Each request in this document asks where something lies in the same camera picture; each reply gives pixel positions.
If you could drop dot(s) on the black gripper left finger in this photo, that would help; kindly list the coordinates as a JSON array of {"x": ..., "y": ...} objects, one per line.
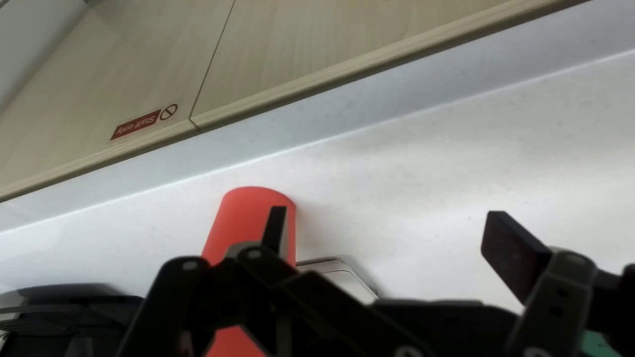
[{"x": 265, "y": 290}]

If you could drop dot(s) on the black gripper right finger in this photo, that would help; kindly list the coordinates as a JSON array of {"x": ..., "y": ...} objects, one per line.
[{"x": 549, "y": 298}]

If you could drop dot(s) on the orange plastic cup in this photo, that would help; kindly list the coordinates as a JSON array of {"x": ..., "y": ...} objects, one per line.
[{"x": 241, "y": 219}]

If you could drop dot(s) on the red warning sticker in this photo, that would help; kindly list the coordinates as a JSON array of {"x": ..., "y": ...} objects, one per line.
[{"x": 142, "y": 121}]

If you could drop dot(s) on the beige cabinet door with sticker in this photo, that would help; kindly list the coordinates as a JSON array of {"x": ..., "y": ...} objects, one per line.
[{"x": 100, "y": 72}]

